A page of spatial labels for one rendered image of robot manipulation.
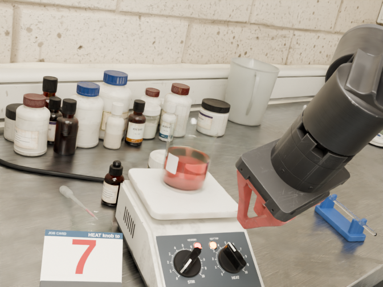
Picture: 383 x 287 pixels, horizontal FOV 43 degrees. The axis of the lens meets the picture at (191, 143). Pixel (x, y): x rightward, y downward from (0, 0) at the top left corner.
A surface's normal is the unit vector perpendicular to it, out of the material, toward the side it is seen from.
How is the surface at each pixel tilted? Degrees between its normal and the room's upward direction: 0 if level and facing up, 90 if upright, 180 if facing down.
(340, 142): 116
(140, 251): 90
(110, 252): 40
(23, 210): 0
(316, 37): 90
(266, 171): 30
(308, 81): 90
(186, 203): 0
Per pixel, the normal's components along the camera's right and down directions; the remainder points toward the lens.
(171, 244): 0.36, -0.59
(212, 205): 0.19, -0.92
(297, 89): 0.67, 0.38
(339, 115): -0.65, 0.40
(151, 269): -0.91, -0.04
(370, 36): -0.02, -0.76
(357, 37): -0.40, -0.80
